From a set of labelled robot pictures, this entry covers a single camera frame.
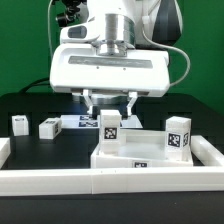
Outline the white left fence bar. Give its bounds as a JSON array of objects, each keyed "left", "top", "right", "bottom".
[{"left": 0, "top": 138, "right": 11, "bottom": 169}]

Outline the black cable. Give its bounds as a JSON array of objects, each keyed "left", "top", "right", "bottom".
[{"left": 19, "top": 77, "right": 52, "bottom": 94}]

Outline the white square table top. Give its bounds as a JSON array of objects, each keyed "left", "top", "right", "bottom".
[{"left": 91, "top": 129, "right": 193, "bottom": 168}]

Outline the white fence bar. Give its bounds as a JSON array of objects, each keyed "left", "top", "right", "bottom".
[
  {"left": 0, "top": 166, "right": 224, "bottom": 196},
  {"left": 191, "top": 135, "right": 224, "bottom": 167},
  {"left": 0, "top": 138, "right": 11, "bottom": 169}
]

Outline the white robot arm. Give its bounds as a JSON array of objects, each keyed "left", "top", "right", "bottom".
[{"left": 50, "top": 0, "right": 182, "bottom": 116}]

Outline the white marker base plate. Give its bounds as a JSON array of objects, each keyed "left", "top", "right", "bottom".
[{"left": 61, "top": 115, "right": 142, "bottom": 129}]

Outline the white front fence bar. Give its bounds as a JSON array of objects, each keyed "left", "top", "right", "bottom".
[{"left": 0, "top": 166, "right": 224, "bottom": 196}]

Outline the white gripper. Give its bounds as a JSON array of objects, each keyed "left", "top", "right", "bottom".
[{"left": 50, "top": 44, "right": 170, "bottom": 117}]

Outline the white cable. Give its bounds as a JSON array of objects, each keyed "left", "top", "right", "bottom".
[{"left": 47, "top": 0, "right": 56, "bottom": 61}]

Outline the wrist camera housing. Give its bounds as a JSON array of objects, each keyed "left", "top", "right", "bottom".
[{"left": 60, "top": 22, "right": 99, "bottom": 44}]

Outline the white right fence bar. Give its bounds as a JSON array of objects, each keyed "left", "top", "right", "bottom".
[{"left": 191, "top": 135, "right": 224, "bottom": 167}]

